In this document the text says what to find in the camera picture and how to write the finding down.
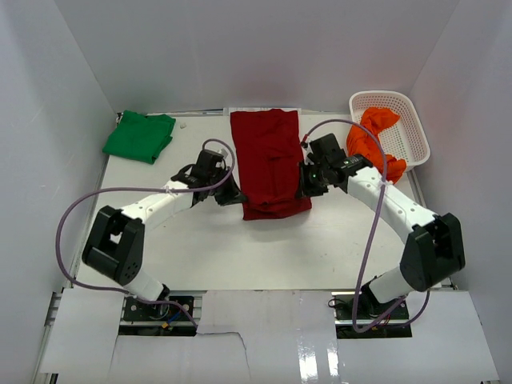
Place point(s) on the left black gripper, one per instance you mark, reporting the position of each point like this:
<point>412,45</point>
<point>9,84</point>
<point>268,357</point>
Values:
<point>233,195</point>

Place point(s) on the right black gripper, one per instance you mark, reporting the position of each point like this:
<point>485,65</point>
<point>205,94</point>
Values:
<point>305,190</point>

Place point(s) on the red t-shirt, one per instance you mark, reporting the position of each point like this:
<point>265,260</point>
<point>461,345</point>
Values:
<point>268,155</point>

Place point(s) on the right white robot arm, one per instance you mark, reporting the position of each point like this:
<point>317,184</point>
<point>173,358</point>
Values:
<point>433,244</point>

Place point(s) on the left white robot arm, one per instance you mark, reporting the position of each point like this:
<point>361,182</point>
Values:
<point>115,244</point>

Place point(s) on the white paper sheet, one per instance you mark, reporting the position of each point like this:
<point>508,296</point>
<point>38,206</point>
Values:
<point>227,111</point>

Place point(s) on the white perforated plastic basket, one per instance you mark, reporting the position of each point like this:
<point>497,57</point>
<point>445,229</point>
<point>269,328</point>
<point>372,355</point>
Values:
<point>406,139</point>

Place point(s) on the green folded t-shirt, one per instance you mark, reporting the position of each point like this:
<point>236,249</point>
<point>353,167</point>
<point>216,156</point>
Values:
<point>140,137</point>

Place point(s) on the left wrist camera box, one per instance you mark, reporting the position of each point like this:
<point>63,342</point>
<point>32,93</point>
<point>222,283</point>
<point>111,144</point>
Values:
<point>222,156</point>

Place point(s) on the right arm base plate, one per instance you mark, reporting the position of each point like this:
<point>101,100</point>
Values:
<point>392,326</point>

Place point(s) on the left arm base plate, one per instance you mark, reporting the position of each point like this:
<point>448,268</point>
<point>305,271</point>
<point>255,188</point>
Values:
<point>139,319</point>

